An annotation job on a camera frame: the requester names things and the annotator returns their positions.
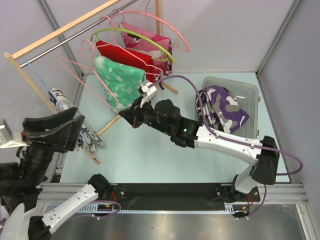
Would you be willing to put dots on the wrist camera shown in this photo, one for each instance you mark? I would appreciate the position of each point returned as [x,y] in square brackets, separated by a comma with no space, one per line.
[147,90]
[9,139]

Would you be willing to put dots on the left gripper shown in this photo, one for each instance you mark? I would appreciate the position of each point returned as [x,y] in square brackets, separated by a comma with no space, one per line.
[62,137]

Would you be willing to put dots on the red trousers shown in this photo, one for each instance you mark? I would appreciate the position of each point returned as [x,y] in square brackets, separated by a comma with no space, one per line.
[129,57]

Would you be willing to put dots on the green white tie-dye trousers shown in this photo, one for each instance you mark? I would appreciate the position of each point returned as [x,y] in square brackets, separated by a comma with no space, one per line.
[120,81]

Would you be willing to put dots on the pink camouflage trousers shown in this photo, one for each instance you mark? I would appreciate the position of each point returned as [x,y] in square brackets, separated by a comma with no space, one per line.
[166,65]

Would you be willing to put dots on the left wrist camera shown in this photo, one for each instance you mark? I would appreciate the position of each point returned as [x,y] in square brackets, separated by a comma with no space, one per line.
[9,139]

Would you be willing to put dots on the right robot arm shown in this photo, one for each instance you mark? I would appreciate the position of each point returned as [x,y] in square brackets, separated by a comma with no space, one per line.
[260,155]

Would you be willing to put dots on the large pink plastic hanger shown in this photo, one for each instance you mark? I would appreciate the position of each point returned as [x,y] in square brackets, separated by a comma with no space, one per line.
[158,19]

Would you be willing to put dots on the grey plastic bin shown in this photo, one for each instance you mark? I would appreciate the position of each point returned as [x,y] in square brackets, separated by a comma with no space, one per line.
[247,95]

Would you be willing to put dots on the green plastic hanger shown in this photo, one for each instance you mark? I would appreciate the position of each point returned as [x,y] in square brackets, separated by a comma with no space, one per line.
[134,39]

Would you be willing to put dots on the purple camouflage trousers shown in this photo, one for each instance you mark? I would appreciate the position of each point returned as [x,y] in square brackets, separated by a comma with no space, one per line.
[219,107]

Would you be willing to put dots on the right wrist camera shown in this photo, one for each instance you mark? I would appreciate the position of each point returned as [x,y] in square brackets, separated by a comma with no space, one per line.
[147,90]

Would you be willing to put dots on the metal hanging rod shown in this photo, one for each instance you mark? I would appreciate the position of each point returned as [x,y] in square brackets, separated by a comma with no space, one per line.
[56,23]

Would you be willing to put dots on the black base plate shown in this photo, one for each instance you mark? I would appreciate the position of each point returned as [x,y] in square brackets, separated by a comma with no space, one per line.
[173,196]

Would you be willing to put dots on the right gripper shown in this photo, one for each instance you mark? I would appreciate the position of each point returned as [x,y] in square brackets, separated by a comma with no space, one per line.
[133,115]

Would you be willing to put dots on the pink hanger with red trousers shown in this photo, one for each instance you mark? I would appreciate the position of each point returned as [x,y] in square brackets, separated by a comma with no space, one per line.
[149,76]

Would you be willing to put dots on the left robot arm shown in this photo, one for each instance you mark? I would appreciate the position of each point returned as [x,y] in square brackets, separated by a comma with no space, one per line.
[20,181]

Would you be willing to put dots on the wooden clothes rack frame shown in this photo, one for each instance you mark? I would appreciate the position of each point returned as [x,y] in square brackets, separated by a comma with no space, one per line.
[19,99]

